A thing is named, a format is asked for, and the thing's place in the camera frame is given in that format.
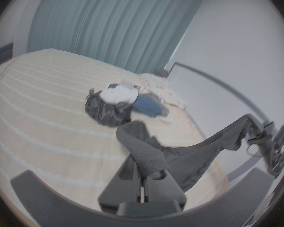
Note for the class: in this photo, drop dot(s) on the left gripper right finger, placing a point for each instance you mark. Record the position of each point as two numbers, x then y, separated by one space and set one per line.
165 190

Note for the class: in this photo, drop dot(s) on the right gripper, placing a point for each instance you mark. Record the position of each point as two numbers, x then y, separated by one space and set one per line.
260 139

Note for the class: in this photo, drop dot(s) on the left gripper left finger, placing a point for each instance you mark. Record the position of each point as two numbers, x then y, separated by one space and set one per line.
118 188

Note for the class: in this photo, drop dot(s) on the black T-shirt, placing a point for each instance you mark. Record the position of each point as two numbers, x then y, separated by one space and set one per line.
184 157

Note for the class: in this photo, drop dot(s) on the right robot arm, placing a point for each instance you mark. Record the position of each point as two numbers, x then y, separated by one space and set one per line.
282 155

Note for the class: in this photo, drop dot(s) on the pile of clothes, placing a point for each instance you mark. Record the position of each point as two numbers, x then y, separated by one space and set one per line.
118 98

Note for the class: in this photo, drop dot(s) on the bed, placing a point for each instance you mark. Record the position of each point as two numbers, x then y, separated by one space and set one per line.
49 103

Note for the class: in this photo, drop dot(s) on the white printed pillow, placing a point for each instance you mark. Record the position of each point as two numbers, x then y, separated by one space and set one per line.
165 89

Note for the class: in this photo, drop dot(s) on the grey bedside table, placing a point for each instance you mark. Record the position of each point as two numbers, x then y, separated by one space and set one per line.
161 72

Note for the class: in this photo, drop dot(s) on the blue-green curtain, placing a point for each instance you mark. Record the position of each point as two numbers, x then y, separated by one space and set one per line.
56 27
137 27

